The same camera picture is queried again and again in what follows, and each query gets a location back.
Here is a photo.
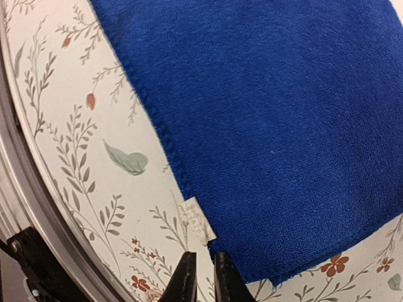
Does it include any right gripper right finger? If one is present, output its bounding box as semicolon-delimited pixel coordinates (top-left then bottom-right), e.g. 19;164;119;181
214;252;256;302

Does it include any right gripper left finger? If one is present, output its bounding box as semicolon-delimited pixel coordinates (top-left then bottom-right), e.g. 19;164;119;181
158;252;197;302

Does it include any blue towel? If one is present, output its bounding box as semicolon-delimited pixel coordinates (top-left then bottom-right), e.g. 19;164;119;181
92;1;402;285

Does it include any floral table mat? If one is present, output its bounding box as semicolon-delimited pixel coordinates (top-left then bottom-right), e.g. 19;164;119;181
1;1;402;301

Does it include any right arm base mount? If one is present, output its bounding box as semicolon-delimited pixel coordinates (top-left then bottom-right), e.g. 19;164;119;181
1;227;88;302

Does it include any front aluminium rail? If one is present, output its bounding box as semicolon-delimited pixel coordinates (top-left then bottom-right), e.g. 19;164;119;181
0;18;136;302

